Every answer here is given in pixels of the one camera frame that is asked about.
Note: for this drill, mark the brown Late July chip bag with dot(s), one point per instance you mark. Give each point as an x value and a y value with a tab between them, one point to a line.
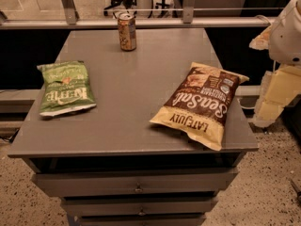
200	104

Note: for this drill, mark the top grey drawer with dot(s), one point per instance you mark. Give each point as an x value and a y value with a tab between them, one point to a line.
134	182

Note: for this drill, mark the bottom grey drawer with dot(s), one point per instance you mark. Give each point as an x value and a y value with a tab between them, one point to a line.
148	220

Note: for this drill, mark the orange soda can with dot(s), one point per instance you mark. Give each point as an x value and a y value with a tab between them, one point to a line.
127	35

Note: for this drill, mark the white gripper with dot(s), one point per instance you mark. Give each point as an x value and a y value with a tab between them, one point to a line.
286	40

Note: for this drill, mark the green Kettle chip bag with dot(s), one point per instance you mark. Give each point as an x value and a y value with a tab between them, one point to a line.
66	88

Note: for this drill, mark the grey drawer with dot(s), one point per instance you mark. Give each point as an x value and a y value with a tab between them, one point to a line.
140	206
148	220
134	182

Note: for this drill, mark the grey drawer cabinet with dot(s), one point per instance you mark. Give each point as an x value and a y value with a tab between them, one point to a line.
118	135

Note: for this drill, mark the middle grey drawer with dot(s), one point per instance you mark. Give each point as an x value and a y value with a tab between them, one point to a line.
140	206

